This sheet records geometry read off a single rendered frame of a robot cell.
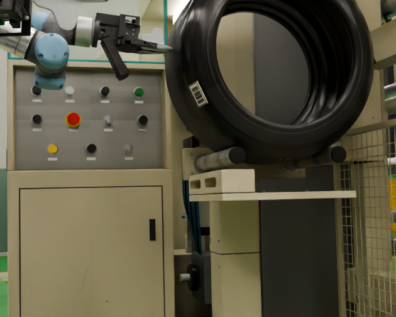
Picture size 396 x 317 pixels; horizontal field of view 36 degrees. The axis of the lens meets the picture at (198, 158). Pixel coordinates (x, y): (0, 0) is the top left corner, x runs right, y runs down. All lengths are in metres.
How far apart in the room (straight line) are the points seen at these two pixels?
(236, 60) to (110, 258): 0.78
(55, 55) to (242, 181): 0.54
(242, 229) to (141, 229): 0.37
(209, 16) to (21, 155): 0.88
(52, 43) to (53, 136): 0.75
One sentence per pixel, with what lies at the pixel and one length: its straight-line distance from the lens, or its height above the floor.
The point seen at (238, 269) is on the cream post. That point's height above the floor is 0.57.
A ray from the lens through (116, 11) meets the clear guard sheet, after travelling 2.21.
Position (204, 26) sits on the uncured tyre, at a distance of 1.55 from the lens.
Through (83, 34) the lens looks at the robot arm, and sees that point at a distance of 1.58.
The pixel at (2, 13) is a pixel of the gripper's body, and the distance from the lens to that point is 0.71.
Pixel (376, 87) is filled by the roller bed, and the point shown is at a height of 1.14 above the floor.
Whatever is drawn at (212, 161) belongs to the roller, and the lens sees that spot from 1.67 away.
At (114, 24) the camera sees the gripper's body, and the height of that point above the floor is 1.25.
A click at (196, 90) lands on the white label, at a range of 1.52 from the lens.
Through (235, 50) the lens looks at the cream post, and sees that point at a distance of 1.97.
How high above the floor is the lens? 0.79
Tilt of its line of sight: 4 degrees up
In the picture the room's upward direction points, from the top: 1 degrees counter-clockwise
